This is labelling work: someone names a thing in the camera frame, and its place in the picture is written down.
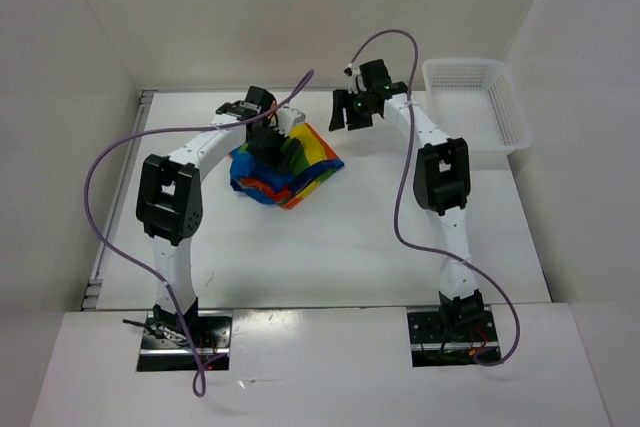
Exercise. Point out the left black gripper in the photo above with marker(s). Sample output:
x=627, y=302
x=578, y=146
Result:
x=271, y=158

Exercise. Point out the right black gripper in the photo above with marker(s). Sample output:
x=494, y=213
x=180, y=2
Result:
x=340, y=99

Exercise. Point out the rainbow striped shorts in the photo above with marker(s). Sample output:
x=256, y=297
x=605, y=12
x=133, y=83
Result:
x=314, y=163

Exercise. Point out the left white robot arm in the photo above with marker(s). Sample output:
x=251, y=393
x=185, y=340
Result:
x=169, y=202

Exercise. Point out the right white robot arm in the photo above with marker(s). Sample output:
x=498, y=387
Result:
x=441, y=179

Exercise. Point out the white plastic basket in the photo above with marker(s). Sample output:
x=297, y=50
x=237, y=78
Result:
x=475, y=99

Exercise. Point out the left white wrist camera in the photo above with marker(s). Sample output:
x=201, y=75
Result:
x=285, y=119

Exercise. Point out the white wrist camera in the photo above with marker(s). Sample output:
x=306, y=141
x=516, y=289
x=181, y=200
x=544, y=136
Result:
x=285, y=119
x=356, y=83

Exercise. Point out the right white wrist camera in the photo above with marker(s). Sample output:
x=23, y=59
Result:
x=356, y=83

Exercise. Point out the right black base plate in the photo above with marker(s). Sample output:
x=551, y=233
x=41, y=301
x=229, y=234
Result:
x=431, y=346

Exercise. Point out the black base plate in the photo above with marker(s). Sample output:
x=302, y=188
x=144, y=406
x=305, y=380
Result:
x=431, y=346
x=163, y=351

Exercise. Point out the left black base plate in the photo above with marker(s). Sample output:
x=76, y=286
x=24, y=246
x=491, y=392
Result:
x=163, y=351

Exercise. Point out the aluminium table edge rail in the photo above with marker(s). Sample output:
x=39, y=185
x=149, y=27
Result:
x=95, y=281

